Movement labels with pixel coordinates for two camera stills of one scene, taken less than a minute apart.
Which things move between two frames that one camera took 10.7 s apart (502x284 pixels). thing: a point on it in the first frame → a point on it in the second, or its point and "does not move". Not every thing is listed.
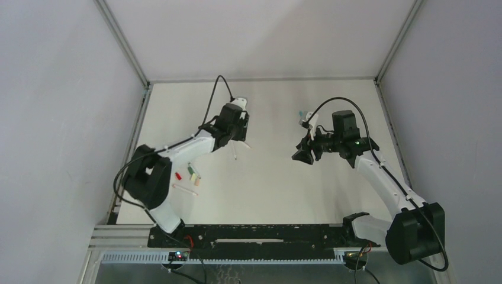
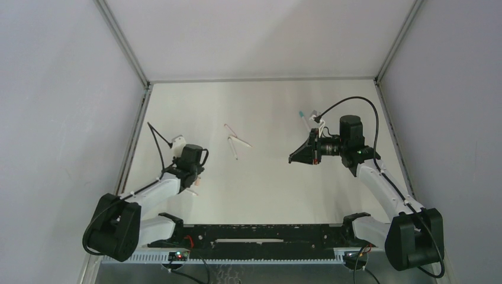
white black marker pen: x=245 y=144 does not move
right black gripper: x=311 y=144 does not move
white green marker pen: x=233 y=147 does not move
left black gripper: x=241 y=128 → x=195 y=180
